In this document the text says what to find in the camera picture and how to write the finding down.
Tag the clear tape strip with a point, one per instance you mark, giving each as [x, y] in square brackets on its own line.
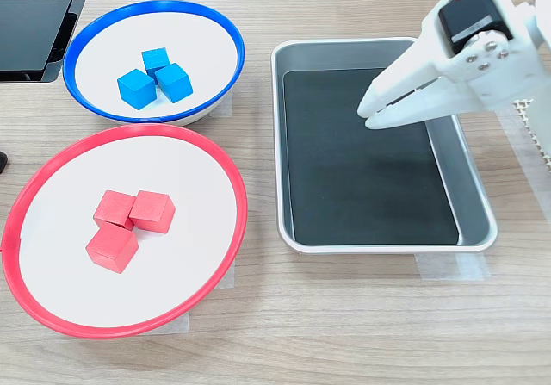
[183, 322]
[452, 268]
[227, 279]
[226, 105]

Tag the pale perforated base plate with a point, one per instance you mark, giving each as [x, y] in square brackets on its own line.
[521, 108]

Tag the red-rimmed white plate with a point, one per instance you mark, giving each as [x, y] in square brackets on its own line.
[64, 251]

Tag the blue cube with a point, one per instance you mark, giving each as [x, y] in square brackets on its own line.
[154, 59]
[135, 90]
[174, 83]

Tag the red cube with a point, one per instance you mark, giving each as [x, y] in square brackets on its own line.
[111, 249]
[152, 212]
[113, 208]

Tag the black tray mat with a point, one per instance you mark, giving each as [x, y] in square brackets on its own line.
[366, 187]

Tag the blue-rimmed white plate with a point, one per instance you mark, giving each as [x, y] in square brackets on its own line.
[206, 49]

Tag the black flat electronic device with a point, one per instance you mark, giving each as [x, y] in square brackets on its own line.
[26, 32]

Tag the steel tray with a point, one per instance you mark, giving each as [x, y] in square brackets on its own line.
[471, 204]

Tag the small black object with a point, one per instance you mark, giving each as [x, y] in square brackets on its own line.
[2, 163]

